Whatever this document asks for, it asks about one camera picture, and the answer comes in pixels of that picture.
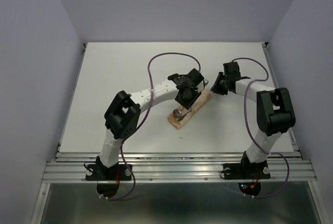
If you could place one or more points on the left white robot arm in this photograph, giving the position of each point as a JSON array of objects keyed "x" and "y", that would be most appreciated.
[{"x": 122, "y": 116}]

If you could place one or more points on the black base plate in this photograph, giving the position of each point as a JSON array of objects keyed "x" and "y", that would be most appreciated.
[
  {"x": 237, "y": 171},
  {"x": 119, "y": 172}
]

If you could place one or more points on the orange cloth napkin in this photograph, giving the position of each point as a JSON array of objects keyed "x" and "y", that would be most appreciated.
[{"x": 199, "y": 103}]

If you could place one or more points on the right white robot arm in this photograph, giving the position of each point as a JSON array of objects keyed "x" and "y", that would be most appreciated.
[{"x": 274, "y": 110}]

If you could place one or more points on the silver metal spoon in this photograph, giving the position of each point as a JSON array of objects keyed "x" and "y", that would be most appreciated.
[{"x": 179, "y": 115}]

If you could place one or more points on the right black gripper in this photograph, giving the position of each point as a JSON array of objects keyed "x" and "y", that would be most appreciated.
[{"x": 215, "y": 88}]

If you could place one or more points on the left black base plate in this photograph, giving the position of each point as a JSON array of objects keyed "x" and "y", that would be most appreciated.
[{"x": 119, "y": 172}]

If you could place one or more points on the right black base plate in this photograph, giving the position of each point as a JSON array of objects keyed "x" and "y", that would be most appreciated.
[{"x": 237, "y": 171}]

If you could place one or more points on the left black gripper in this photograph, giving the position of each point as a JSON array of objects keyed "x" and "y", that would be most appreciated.
[{"x": 188, "y": 104}]

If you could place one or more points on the aluminium frame rail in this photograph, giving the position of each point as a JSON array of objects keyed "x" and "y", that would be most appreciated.
[{"x": 176, "y": 167}]

